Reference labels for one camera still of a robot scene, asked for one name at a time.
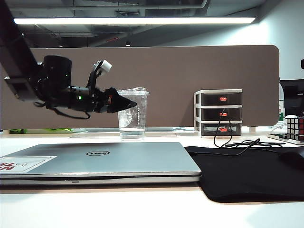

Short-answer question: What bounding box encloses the white wrist camera with mount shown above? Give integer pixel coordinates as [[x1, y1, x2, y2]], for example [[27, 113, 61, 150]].
[[86, 59, 113, 90]]

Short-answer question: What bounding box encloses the black monitor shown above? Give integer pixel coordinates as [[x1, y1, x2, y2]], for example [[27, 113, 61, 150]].
[[280, 79, 304, 118]]

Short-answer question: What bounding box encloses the Rubik's cube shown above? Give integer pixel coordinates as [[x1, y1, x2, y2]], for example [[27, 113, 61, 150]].
[[286, 117, 304, 143]]

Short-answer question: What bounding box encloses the black mouse cable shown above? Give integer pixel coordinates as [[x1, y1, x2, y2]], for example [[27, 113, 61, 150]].
[[213, 108, 287, 157]]

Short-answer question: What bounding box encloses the bright green object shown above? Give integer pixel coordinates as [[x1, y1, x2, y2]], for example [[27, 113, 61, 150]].
[[44, 128, 75, 134]]

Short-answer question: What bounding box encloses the silver Dell laptop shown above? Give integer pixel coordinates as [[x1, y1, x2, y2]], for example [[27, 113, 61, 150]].
[[0, 142, 202, 186]]

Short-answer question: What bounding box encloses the clear plastic Starbucks cup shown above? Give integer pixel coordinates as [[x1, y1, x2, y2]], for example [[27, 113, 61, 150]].
[[117, 87, 150, 141]]

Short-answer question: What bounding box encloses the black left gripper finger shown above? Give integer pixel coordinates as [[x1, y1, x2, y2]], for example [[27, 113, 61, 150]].
[[106, 87, 138, 114]]

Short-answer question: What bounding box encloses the white flat device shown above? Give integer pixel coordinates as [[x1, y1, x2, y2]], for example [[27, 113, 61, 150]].
[[266, 133, 304, 145]]

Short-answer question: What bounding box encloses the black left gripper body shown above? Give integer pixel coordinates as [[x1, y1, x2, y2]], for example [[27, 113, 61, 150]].
[[70, 86, 109, 113]]

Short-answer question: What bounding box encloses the black mouse pad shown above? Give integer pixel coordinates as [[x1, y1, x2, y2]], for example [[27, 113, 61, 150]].
[[184, 146, 304, 204]]

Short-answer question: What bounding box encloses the brown desk divider panel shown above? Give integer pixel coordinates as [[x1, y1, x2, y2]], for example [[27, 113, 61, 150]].
[[0, 45, 280, 130]]

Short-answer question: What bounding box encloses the dark drawer with red handle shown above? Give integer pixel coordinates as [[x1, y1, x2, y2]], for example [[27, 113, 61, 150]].
[[200, 123, 242, 136], [200, 108, 242, 121], [200, 93, 242, 106]]

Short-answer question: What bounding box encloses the white cable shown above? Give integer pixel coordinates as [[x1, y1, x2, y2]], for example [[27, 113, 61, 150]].
[[270, 122, 288, 132]]

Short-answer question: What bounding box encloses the clear bottle with green label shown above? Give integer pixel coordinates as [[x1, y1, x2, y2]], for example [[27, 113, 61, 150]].
[[278, 83, 287, 124]]

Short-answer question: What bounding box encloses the white three-drawer desk organizer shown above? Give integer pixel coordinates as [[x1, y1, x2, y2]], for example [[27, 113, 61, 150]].
[[193, 89, 243, 139]]

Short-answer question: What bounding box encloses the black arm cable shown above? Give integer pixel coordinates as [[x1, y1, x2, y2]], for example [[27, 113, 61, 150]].
[[34, 101, 91, 120]]

